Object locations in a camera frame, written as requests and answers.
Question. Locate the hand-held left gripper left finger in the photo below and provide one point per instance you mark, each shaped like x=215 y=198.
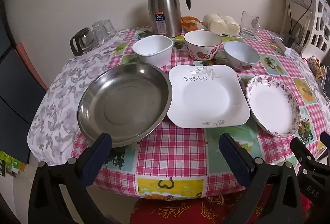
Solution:
x=99 y=159

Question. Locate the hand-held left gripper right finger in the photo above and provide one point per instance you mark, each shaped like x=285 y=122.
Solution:
x=234 y=159

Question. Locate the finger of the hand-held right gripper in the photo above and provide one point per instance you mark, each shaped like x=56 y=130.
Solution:
x=326 y=140
x=300 y=150

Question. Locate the floral rim oval plate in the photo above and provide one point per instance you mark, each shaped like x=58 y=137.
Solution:
x=273 y=108

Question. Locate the stainless steel round plate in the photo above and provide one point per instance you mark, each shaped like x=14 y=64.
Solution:
x=123 y=105

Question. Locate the white square plate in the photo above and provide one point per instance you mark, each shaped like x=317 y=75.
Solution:
x=206 y=100

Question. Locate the light blue bowl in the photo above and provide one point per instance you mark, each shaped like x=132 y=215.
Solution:
x=241 y=55

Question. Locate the strawberry print bowl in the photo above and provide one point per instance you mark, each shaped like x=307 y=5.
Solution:
x=202 y=46

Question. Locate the white square bowl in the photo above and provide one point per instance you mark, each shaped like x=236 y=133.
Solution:
x=153 y=51

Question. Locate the smartphone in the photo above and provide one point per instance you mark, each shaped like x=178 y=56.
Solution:
x=327 y=82

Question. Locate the pink checked tablecloth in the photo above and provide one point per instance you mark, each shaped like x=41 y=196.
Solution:
x=175 y=157

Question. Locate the grey floral cloth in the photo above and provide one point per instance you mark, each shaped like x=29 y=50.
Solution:
x=59 y=100

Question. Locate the colourful snack packet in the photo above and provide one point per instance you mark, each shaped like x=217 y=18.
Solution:
x=317 y=66

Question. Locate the red printed seat cushion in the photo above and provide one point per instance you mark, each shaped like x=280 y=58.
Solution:
x=180 y=211

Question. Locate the green box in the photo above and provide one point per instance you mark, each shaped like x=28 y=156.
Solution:
x=10 y=163

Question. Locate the white power strip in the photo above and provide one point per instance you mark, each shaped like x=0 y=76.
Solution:
x=282 y=48

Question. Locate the dark blue cabinet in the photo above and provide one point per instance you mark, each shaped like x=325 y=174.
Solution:
x=15 y=100

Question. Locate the black charger adapter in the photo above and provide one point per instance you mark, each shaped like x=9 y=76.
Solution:
x=288 y=40

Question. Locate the white plastic basket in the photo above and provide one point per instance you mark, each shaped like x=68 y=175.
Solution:
x=318 y=30

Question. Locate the clear glass mug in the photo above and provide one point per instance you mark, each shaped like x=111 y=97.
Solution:
x=248 y=24

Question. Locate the bag of steamed buns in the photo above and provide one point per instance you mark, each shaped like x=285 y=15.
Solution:
x=221 y=23

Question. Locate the orange snack packet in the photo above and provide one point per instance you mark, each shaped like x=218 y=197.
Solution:
x=192 y=24

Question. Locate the stainless steel thermos jug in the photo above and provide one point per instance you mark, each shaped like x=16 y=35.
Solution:
x=163 y=5

